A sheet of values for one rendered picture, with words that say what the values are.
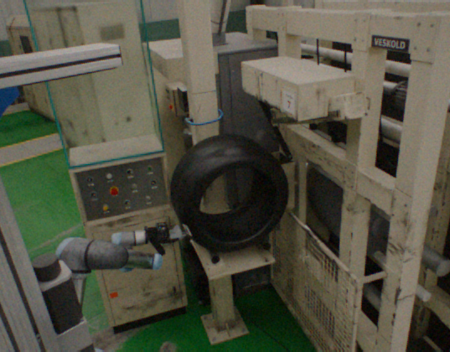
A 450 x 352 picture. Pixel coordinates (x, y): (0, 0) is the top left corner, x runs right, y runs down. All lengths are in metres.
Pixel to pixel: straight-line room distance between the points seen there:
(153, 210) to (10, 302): 1.70
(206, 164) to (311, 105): 0.54
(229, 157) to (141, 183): 0.84
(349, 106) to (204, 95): 0.80
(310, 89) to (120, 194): 1.40
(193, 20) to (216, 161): 0.67
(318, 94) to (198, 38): 0.71
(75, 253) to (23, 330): 0.69
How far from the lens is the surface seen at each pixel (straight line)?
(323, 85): 1.61
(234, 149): 1.83
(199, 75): 2.05
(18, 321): 0.97
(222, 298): 2.72
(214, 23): 2.58
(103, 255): 1.60
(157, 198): 2.55
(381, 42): 1.66
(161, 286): 2.86
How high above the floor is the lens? 2.13
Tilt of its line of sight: 26 degrees down
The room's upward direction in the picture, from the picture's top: 5 degrees counter-clockwise
